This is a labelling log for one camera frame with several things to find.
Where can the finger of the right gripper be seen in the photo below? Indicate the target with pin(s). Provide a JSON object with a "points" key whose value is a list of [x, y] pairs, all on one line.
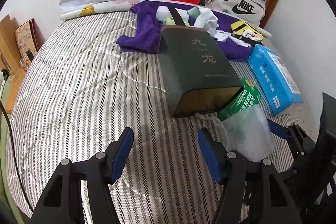
{"points": [[279, 130]]}

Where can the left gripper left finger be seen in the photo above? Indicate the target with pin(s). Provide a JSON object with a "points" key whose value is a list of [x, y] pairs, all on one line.
{"points": [[61, 200]]}

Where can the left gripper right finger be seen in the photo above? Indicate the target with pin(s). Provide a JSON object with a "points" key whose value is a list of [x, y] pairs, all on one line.
{"points": [[253, 192]]}

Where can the tomato print snack packet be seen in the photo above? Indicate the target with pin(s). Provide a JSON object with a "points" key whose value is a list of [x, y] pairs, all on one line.
{"points": [[249, 34]]}

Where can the yellow Adidas pouch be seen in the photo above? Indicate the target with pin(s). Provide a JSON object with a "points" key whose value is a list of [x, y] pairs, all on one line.
{"points": [[240, 26]]}

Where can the white cloth glove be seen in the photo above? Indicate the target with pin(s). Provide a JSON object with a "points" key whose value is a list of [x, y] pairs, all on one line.
{"points": [[205, 19]]}

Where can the black glasses case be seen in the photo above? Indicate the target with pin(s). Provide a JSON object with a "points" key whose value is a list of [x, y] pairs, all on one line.
{"points": [[176, 16]]}

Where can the white foam sponge block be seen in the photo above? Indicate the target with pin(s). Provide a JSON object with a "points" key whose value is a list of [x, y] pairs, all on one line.
{"points": [[163, 12]]}

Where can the green tissue pack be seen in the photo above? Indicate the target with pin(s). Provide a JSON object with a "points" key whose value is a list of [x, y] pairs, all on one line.
{"points": [[168, 21]]}

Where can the blue tissue pack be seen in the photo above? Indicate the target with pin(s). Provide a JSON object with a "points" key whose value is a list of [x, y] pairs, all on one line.
{"points": [[279, 87]]}

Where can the green paper packet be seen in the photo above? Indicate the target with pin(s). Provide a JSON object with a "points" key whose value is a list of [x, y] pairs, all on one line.
{"points": [[249, 96]]}

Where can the dark green tin box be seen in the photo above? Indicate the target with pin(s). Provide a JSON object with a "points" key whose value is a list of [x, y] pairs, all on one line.
{"points": [[197, 76]]}

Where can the striped quilt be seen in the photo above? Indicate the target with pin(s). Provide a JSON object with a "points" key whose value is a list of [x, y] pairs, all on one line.
{"points": [[79, 94]]}

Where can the purple towel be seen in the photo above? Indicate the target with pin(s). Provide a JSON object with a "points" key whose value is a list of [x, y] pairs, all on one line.
{"points": [[148, 31]]}

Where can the beige Nike bag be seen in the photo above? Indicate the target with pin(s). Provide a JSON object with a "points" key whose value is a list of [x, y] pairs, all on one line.
{"points": [[250, 10]]}

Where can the brown patterned book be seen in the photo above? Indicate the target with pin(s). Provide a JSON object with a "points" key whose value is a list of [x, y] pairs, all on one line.
{"points": [[27, 41]]}

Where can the rolled patterned mat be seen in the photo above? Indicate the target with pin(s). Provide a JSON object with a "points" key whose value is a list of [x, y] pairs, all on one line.
{"points": [[99, 8]]}

